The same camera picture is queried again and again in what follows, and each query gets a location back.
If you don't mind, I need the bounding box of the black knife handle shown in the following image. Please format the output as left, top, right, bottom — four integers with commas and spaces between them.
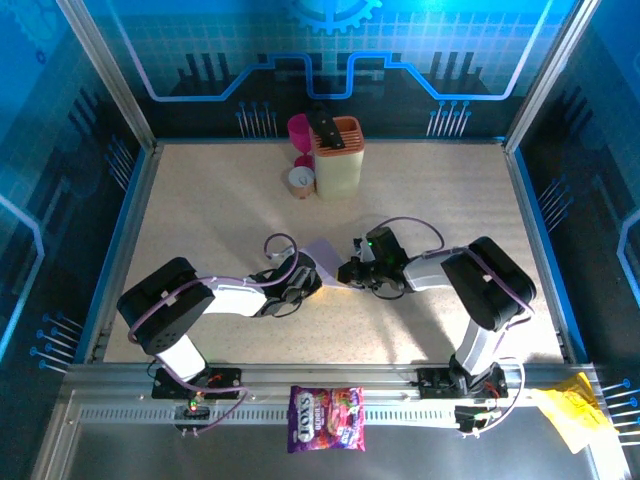
305, 112, 346, 150

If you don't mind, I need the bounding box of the aluminium table rail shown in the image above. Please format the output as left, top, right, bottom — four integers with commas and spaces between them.
64, 362, 601, 426

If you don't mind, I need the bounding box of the lavender paper sheet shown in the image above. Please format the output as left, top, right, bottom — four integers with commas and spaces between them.
302, 238, 359, 291

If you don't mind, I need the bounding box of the purple candy bag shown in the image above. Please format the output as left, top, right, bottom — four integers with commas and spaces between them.
287, 384, 366, 454

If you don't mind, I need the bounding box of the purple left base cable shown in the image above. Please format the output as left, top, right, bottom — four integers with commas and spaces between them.
162, 374, 250, 437

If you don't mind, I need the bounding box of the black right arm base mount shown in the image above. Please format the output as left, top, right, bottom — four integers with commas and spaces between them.
417, 367, 509, 400

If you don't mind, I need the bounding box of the yellow plastic bag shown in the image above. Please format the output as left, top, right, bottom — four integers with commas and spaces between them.
529, 372, 619, 455

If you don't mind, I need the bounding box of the beige knife block orange lid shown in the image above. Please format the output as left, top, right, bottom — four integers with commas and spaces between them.
309, 116, 366, 203

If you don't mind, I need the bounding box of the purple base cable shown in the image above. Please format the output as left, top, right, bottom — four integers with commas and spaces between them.
462, 360, 525, 439
162, 374, 250, 437

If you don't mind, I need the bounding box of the aluminium frame post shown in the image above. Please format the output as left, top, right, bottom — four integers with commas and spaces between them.
54, 0, 159, 151
503, 0, 601, 154

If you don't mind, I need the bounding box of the pink plastic goblet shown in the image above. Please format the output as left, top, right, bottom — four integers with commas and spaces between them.
286, 113, 316, 170

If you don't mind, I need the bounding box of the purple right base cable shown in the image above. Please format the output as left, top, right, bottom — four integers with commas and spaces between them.
462, 360, 525, 439

